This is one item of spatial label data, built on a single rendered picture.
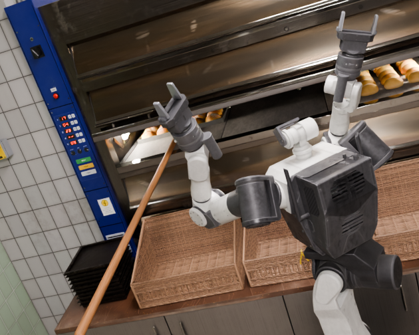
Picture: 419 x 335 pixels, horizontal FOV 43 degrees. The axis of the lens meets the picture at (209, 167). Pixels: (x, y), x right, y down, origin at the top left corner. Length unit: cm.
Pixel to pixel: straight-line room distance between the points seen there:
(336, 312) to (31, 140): 193
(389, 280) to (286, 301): 89
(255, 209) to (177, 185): 139
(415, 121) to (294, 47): 71
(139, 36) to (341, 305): 161
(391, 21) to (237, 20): 72
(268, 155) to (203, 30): 73
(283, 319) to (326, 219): 116
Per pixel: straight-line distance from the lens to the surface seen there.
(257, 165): 283
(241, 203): 161
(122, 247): 200
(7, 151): 314
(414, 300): 263
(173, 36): 268
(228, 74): 268
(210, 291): 265
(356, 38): 186
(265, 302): 260
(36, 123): 306
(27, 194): 327
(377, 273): 180
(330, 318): 199
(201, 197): 180
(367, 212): 168
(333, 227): 161
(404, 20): 269
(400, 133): 281
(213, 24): 264
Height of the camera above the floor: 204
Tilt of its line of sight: 20 degrees down
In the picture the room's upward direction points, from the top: 19 degrees counter-clockwise
